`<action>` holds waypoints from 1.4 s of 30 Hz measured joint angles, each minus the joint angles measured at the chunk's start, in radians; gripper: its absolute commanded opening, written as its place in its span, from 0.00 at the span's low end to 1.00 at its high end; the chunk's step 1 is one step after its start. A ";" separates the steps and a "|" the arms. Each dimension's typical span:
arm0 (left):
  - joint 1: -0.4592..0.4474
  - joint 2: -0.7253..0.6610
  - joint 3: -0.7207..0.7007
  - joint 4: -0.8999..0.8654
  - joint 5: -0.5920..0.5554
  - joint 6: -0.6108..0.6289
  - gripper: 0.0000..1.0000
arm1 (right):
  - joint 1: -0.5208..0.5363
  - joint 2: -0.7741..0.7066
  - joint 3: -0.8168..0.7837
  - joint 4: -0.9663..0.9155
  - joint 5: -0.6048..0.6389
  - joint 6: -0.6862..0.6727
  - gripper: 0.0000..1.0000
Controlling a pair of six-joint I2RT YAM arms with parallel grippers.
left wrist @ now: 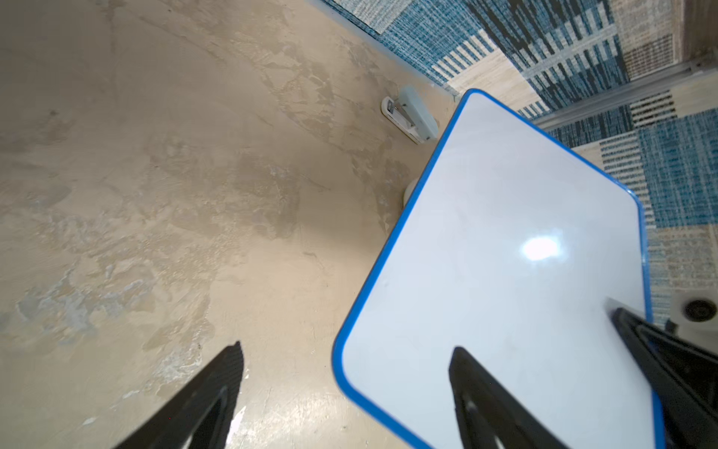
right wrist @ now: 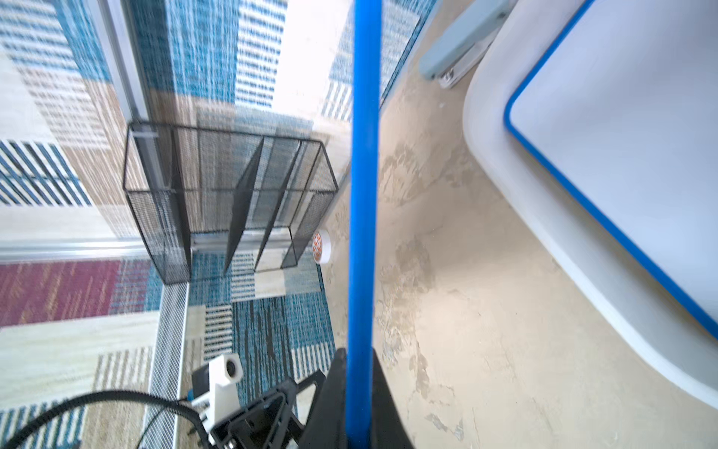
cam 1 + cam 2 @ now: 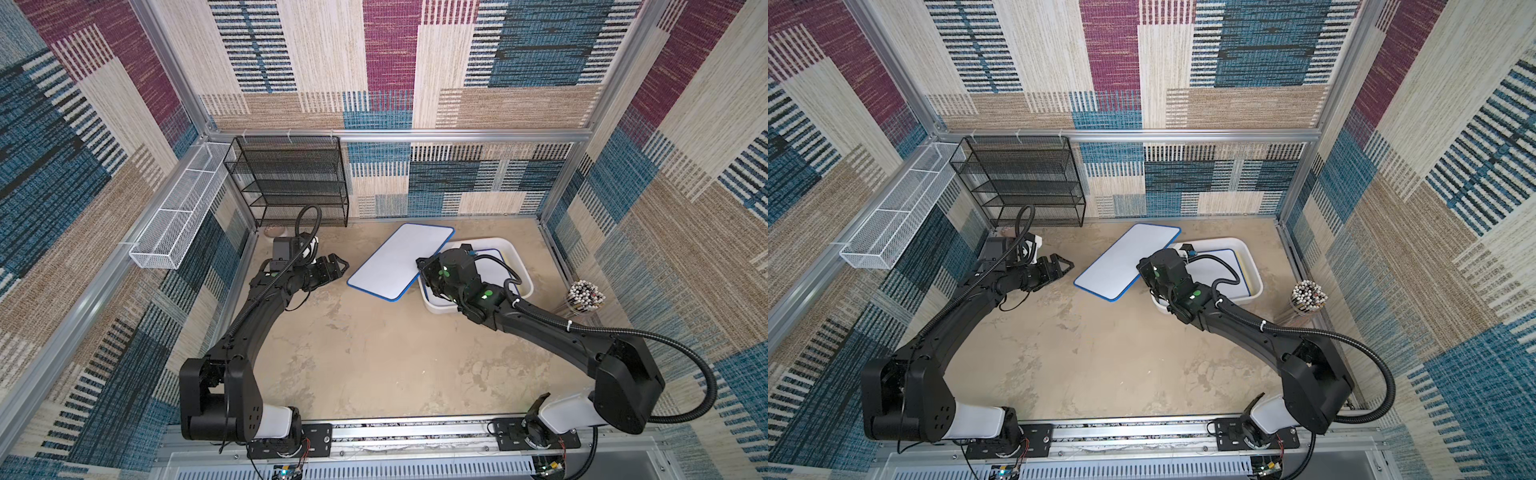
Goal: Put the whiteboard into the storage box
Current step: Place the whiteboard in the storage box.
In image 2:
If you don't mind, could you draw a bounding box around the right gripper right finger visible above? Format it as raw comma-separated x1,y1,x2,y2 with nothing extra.
371,352,414,449

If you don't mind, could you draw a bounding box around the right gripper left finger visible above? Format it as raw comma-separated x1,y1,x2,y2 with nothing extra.
298,348,348,449

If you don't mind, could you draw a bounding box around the black wire mesh shelf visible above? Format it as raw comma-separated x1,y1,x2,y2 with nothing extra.
123,122,338,284

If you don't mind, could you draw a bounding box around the white wire mesh basket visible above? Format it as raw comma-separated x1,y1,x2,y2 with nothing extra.
140,284,188,448

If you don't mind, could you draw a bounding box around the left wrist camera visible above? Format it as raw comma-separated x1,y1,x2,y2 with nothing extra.
188,353,243,433

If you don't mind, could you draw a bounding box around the white plastic storage box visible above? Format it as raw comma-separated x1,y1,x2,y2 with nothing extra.
463,1,717,407

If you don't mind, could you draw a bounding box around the tape roll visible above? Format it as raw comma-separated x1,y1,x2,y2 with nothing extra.
312,229,332,265

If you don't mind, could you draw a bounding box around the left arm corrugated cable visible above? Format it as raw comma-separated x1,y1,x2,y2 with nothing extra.
0,389,214,449

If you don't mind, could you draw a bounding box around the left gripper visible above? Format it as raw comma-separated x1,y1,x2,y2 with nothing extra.
211,370,326,448

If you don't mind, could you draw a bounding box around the blue-framed whiteboard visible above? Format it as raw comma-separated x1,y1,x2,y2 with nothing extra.
503,1,717,335
345,1,383,448

